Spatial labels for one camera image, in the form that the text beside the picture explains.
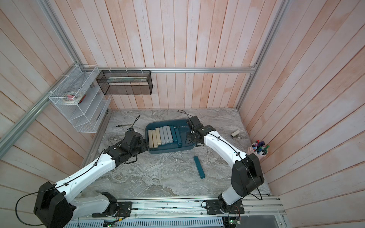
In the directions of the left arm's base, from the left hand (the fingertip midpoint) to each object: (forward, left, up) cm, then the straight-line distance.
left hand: (145, 146), depth 83 cm
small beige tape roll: (+16, -61, -10) cm, 64 cm away
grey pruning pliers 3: (+16, -13, -10) cm, 23 cm away
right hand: (+7, -28, -1) cm, 29 cm away
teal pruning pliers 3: (-10, -34, -12) cm, 37 cm away
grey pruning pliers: (+16, -8, -10) cm, 20 cm away
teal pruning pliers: (+16, -16, -10) cm, 25 cm away
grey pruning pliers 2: (+13, -11, -9) cm, 20 cm away
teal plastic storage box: (+25, -22, -11) cm, 35 cm away
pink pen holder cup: (-1, -68, 0) cm, 68 cm away
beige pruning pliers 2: (+13, -6, -9) cm, 17 cm away
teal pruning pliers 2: (+17, -19, -10) cm, 27 cm away
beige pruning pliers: (+11, -3, -10) cm, 15 cm away
